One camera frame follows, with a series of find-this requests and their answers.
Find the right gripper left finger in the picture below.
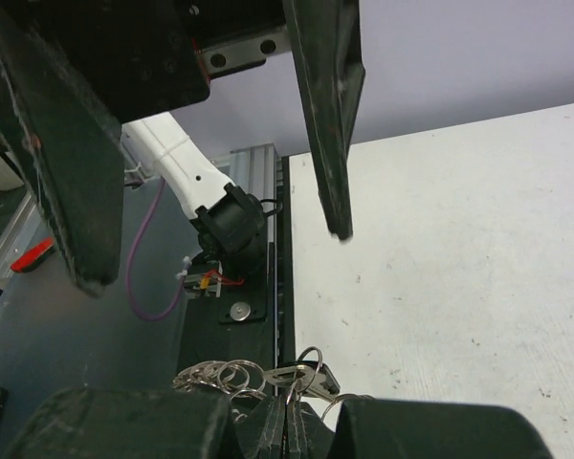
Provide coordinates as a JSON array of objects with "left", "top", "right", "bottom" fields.
[{"left": 7, "top": 388, "right": 283, "bottom": 458}]

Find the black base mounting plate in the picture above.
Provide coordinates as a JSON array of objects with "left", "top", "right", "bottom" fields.
[{"left": 174, "top": 157, "right": 298, "bottom": 398}]

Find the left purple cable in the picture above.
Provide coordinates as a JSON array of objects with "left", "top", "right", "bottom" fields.
[{"left": 125, "top": 179, "right": 186, "bottom": 322}]

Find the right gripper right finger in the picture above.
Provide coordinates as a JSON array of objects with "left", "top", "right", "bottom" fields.
[{"left": 285, "top": 396, "right": 556, "bottom": 459}]

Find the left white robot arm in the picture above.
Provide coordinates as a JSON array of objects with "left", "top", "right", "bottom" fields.
[{"left": 0, "top": 1, "right": 365, "bottom": 295}]

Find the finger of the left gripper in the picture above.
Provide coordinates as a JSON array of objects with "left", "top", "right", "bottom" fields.
[
  {"left": 282, "top": 1, "right": 365, "bottom": 241},
  {"left": 0, "top": 2, "right": 124, "bottom": 296}
]

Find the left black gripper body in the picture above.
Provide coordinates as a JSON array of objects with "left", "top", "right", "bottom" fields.
[{"left": 47, "top": 1, "right": 290, "bottom": 122}]

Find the red utility knife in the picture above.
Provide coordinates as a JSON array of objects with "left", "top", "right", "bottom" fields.
[{"left": 10, "top": 237, "right": 55, "bottom": 273}]

